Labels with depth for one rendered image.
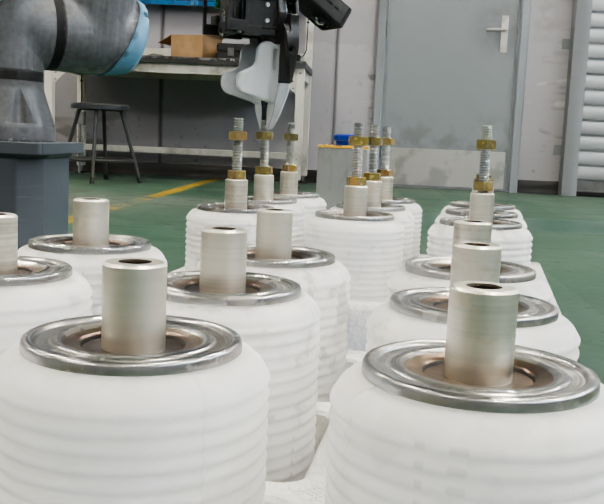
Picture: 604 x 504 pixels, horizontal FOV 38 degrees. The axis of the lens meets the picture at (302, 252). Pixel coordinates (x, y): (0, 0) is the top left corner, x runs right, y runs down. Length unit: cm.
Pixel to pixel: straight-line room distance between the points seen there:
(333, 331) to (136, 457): 26
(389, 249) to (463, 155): 533
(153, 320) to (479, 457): 12
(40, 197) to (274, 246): 78
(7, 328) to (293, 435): 14
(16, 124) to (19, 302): 87
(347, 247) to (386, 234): 4
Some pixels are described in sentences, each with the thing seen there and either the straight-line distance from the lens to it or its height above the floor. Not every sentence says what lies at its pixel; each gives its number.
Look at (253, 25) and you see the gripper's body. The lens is 94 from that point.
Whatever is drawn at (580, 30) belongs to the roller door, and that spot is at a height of 108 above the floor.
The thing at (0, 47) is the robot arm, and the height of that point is 43.
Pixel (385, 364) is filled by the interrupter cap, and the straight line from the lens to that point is 29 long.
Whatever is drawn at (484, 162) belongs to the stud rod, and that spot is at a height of 31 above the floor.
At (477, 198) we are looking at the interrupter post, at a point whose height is 28.
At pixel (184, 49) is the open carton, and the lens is 576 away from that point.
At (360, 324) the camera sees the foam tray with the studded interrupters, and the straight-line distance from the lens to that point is 78.
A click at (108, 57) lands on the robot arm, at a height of 43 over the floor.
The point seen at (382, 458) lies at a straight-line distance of 26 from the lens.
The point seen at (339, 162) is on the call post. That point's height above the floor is 29.
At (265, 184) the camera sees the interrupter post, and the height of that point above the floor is 27.
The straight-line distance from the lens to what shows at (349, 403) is 28.
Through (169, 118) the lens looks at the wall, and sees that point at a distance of 625.
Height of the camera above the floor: 33
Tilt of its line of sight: 8 degrees down
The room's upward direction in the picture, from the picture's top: 3 degrees clockwise
